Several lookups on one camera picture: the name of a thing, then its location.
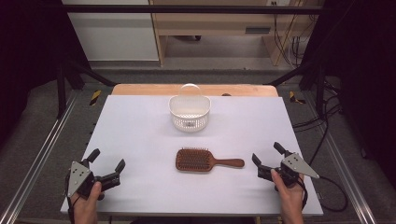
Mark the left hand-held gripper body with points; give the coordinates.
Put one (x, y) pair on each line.
(77, 177)

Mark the white table sheet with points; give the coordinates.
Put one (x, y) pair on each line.
(140, 140)

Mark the light wooden table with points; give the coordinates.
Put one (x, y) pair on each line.
(140, 89)

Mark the yellow black floor tape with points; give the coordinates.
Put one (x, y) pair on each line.
(95, 97)
(294, 98)

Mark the black horizontal frame bar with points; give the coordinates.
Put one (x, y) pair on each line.
(186, 9)

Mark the brown wooden hairbrush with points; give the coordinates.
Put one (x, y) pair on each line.
(193, 160)

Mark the black frame strut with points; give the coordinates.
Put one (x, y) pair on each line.
(61, 90)
(320, 90)

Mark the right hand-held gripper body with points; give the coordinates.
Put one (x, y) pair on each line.
(297, 165)

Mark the person's right hand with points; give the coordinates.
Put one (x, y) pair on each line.
(291, 194)

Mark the aluminium floor rail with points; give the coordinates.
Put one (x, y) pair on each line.
(345, 174)
(37, 161)

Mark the white slotted plastic basket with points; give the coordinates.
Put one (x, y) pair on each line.
(190, 123)

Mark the wooden background desk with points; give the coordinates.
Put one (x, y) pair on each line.
(218, 23)

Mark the person's left hand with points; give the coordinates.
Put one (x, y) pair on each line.
(87, 203)

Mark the white cabinet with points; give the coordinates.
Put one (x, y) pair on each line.
(115, 37)

